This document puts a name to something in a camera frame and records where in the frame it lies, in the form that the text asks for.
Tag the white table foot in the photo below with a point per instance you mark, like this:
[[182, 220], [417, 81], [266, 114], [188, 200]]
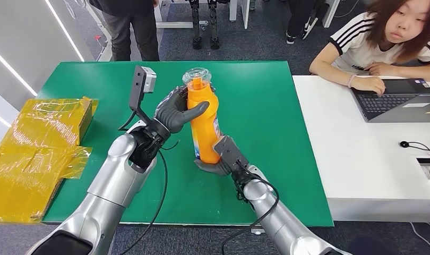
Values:
[[257, 231]]

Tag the green table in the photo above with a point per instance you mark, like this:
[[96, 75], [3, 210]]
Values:
[[264, 116]]

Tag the orange plastic bottle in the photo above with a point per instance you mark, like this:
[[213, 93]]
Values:
[[202, 126]]

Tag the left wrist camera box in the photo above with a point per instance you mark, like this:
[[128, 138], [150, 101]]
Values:
[[139, 88]]

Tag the white desk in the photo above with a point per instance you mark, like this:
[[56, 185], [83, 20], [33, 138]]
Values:
[[362, 169]]

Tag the grey laptop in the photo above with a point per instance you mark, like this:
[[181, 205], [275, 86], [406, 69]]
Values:
[[394, 105]]

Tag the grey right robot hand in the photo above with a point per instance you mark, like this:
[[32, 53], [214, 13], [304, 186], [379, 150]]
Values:
[[215, 169]]

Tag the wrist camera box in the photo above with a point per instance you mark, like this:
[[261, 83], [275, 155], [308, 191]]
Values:
[[139, 88], [229, 151]]

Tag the yellow taped cardboard box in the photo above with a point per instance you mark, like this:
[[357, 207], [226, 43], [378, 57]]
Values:
[[32, 158]]

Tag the person in sneakers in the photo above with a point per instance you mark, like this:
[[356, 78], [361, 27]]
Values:
[[299, 17]]

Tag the standing person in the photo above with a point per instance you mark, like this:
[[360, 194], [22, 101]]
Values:
[[130, 31]]

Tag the white table frame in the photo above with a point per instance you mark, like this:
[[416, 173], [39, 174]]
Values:
[[172, 24]]

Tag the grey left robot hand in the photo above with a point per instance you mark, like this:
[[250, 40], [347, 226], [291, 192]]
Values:
[[172, 112]]

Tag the white desk leg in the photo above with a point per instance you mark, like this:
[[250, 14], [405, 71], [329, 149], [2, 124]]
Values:
[[330, 14]]

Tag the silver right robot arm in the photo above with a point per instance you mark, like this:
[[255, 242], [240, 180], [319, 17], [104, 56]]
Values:
[[281, 221]]

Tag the black robot legs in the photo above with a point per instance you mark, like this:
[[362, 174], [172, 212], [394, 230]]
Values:
[[196, 28]]

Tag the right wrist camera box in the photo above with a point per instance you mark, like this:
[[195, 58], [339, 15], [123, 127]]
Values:
[[229, 151]]

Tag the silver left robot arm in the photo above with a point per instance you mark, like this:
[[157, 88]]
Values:
[[113, 183]]

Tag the seated person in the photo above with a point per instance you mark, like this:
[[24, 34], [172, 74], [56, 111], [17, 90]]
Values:
[[359, 38]]

